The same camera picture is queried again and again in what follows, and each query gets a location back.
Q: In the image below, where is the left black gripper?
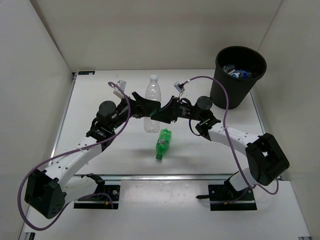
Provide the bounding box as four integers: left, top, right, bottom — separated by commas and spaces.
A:
109, 92, 160, 131

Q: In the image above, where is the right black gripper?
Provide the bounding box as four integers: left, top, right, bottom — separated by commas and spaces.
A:
152, 96, 204, 124

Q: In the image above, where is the clear bottle green label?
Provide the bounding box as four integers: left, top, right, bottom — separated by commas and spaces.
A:
142, 74, 162, 134

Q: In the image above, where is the green plastic soda bottle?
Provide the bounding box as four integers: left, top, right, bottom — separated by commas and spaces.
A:
155, 128, 172, 161

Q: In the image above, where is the clear bottle blue label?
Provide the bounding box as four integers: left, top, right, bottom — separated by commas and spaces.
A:
231, 69, 253, 79

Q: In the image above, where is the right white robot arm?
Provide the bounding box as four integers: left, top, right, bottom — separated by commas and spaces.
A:
151, 96, 290, 200

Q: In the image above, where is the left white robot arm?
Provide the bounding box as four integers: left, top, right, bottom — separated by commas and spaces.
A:
24, 92, 161, 219

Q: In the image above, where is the black ribbed plastic bin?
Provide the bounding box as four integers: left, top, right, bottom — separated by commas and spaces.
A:
210, 46, 267, 110

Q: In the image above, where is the small dark label sticker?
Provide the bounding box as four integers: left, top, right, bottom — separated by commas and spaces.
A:
78, 71, 96, 75

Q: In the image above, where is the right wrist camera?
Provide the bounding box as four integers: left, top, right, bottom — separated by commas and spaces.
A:
173, 81, 185, 95

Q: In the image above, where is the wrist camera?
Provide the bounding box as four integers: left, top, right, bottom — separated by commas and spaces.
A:
173, 81, 185, 95
113, 80, 127, 99

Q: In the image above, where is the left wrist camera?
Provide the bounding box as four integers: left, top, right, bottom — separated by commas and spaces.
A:
113, 80, 127, 99

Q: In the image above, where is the aluminium table rail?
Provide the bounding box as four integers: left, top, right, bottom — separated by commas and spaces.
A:
74, 173, 283, 182

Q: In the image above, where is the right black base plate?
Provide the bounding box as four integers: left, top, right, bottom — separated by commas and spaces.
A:
195, 184, 257, 212

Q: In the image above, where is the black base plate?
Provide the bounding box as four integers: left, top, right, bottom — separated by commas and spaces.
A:
73, 181, 121, 210
195, 184, 257, 212

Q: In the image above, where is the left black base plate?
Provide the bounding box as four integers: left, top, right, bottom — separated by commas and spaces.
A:
73, 181, 121, 210

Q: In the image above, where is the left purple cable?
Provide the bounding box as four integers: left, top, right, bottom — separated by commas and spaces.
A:
18, 80, 131, 230

